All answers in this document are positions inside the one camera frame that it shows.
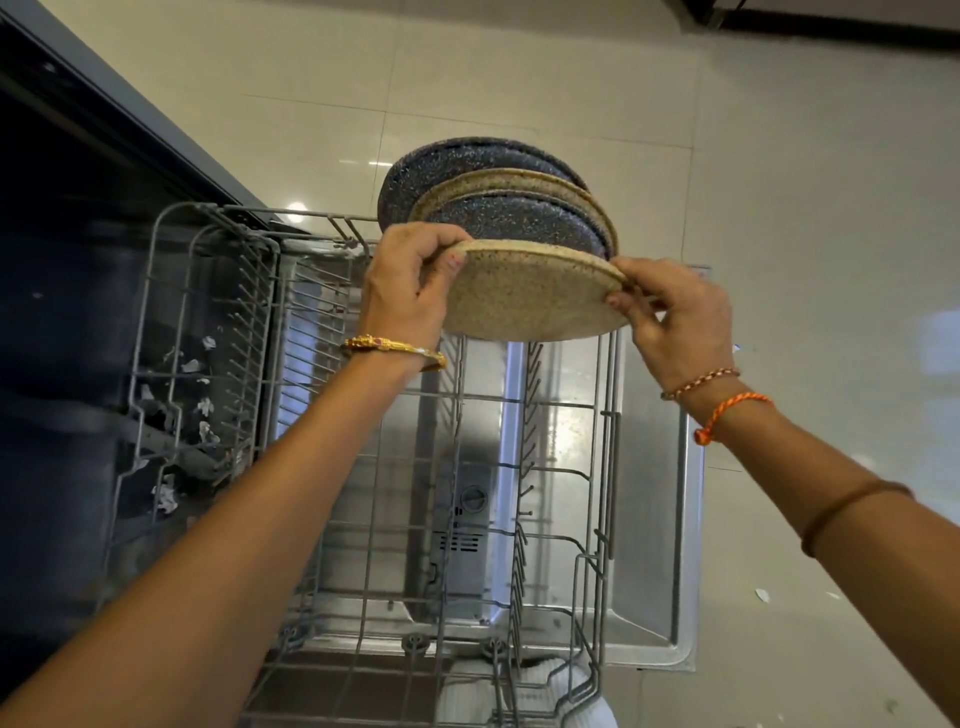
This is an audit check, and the person's right hand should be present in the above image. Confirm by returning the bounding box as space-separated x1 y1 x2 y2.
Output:
605 256 740 394

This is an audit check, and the person's left hand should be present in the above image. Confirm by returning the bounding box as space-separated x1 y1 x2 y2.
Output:
358 222 474 357

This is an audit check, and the beige speckled plate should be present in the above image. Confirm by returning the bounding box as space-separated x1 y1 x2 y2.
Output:
408 168 621 261
430 238 630 344

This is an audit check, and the person's left forearm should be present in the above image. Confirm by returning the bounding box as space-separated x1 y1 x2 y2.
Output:
0 346 448 728

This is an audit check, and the person's right forearm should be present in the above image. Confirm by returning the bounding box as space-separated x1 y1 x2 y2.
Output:
664 371 960 728

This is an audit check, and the blue speckled plate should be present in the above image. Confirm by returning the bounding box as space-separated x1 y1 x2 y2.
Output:
422 190 611 261
376 135 591 234

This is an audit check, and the gold bangle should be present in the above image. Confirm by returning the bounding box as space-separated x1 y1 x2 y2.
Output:
340 334 450 374

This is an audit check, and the steel dishwasher door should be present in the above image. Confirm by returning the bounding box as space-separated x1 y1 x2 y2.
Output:
276 253 711 673

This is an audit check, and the grey detergent dispenser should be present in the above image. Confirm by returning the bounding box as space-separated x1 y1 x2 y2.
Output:
423 420 520 625

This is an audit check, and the brown wrist band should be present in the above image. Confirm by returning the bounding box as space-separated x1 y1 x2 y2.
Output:
799 480 915 559

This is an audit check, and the black dishwasher body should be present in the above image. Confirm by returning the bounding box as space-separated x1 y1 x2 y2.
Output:
0 0 305 699

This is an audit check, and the red white thread bracelet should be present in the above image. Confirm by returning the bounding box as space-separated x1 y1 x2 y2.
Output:
660 366 742 402

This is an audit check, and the orange thread bracelet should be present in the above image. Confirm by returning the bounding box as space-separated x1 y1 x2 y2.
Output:
693 391 774 447

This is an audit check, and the grey wire dishwasher rack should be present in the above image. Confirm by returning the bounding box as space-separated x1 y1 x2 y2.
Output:
99 200 625 728

